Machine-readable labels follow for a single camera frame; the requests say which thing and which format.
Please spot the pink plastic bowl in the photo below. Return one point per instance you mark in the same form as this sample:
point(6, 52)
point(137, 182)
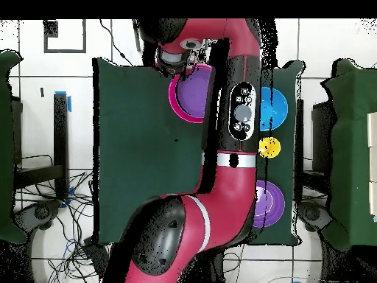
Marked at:
point(172, 100)

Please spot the purple plastic bowl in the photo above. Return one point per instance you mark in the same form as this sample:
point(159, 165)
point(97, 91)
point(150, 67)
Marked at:
point(194, 97)
point(271, 203)

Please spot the yellow plastic cup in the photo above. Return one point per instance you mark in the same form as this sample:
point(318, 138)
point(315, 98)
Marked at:
point(271, 147)

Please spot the light blue plastic bowl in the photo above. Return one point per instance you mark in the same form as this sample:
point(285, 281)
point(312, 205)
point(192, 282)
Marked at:
point(275, 109)

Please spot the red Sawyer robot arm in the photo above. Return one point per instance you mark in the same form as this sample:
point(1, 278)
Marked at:
point(229, 191)

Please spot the dark green table cloth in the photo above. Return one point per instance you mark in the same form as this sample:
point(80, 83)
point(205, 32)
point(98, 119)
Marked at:
point(132, 147)

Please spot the grey tripod leg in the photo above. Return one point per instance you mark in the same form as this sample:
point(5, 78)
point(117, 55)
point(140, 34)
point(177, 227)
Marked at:
point(136, 38)

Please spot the blue tape strip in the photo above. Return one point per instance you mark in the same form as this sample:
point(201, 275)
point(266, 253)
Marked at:
point(69, 104)

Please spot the black power strip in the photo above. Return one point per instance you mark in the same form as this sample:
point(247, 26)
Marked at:
point(95, 253)

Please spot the black office chair base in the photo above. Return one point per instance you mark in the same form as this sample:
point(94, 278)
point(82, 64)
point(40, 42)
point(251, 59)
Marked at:
point(312, 214)
point(41, 212)

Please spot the green cloth side table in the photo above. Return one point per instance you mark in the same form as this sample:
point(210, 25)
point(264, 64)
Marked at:
point(6, 147)
point(350, 147)

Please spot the black table frame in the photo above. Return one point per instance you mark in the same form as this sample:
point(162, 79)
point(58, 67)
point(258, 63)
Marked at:
point(61, 132)

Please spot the black square floor frame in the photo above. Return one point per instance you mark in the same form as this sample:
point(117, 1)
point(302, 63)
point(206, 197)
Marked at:
point(50, 29)

